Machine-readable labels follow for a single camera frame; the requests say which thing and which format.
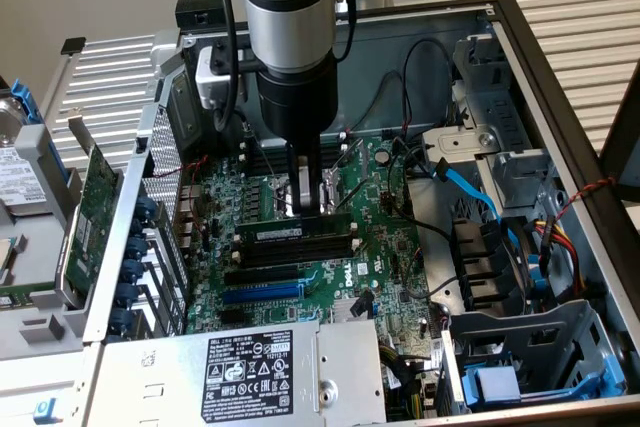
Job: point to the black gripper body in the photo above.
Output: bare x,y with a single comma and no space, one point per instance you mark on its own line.
297,102

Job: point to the green RAM stick white label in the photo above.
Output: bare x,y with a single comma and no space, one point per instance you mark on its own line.
280,232
25,292

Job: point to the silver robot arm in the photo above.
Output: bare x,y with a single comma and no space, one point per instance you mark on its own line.
285,22

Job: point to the silver CPU socket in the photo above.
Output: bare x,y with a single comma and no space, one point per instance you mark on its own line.
279,186

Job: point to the thin metal locking lever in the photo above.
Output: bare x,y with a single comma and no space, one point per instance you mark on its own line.
260,152

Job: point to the metal socket cover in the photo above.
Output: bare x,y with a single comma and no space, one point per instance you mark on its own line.
364,159

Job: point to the round coin cell battery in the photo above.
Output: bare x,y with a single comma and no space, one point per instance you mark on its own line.
382,156

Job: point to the grey metal PC case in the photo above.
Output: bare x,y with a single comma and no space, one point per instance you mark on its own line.
370,42

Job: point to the long black expansion slot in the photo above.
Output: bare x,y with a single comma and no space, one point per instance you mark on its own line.
260,275

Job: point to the silver rear port block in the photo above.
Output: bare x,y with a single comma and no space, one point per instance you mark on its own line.
186,207

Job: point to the blue expansion slot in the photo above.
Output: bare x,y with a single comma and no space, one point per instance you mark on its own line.
260,294

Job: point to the green motherboard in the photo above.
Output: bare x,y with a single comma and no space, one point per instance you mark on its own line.
280,312

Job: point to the black box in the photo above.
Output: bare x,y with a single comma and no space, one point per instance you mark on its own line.
197,7

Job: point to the silver chipset heatsink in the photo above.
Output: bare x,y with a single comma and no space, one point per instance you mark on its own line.
342,311

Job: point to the blue slot latch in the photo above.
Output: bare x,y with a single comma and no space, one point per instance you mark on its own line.
146,209
128,296
133,273
121,321
136,249

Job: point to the short black expansion slot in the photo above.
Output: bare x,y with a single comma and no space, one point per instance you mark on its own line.
231,316

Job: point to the silver drive cage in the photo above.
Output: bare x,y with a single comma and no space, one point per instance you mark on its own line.
460,141

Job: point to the black fan shroud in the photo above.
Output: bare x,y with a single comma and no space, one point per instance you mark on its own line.
480,267

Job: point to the green graphics card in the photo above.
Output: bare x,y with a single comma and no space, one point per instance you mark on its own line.
92,217

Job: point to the black slat end cap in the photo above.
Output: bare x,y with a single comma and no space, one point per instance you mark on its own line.
73,45

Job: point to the silver power supply unit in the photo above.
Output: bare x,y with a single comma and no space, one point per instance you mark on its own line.
160,387

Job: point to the grey disk bay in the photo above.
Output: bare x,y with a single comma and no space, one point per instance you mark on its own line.
500,332

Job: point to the grey parts rack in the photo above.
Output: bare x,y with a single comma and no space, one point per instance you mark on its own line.
40,272

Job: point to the silver hard disk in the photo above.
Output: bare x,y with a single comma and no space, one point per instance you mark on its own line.
17,182

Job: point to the blue disk carrier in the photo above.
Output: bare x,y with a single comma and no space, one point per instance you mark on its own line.
495,382

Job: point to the silver CPU chip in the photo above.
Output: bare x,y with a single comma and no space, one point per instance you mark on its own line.
6,259

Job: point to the black upright panel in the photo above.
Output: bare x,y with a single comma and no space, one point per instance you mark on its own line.
625,147

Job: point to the blue plastic block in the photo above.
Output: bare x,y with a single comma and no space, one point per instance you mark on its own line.
46,411

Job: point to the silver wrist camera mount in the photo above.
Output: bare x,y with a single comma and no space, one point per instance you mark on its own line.
207,77

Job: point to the silver corner bracket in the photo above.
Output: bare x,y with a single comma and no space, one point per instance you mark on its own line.
165,54

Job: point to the blue disk rail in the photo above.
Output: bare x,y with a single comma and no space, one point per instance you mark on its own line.
22,97

